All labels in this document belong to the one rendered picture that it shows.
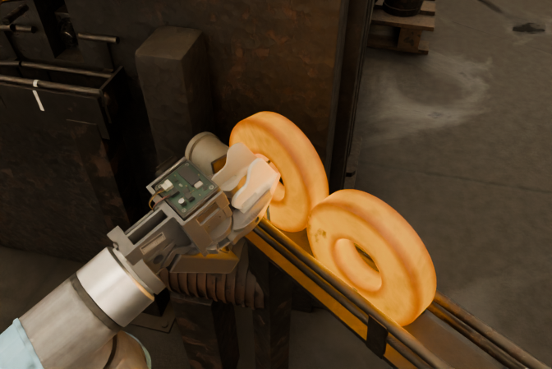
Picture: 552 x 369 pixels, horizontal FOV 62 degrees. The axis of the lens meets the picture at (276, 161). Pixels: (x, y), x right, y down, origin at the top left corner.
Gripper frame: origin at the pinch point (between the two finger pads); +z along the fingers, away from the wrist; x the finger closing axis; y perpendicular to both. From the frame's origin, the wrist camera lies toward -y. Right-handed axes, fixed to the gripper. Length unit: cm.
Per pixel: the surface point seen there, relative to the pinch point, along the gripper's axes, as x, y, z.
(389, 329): -21.6, -3.6, -5.3
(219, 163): 7.7, -2.7, -4.0
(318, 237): -9.7, -2.9, -3.1
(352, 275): -14.7, -5.6, -3.1
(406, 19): 82, -100, 135
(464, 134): 23, -104, 95
